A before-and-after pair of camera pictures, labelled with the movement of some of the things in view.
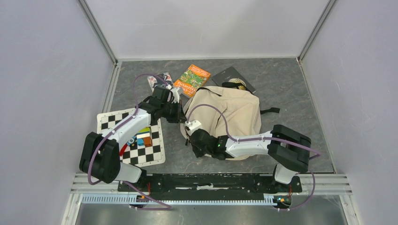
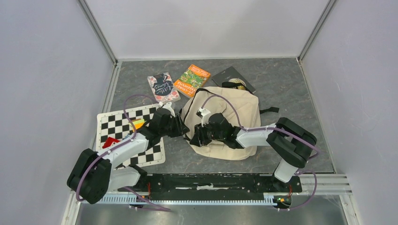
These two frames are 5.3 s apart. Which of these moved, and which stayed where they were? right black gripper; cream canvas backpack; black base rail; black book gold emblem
Moved: right black gripper
Stayed: black book gold emblem; black base rail; cream canvas backpack
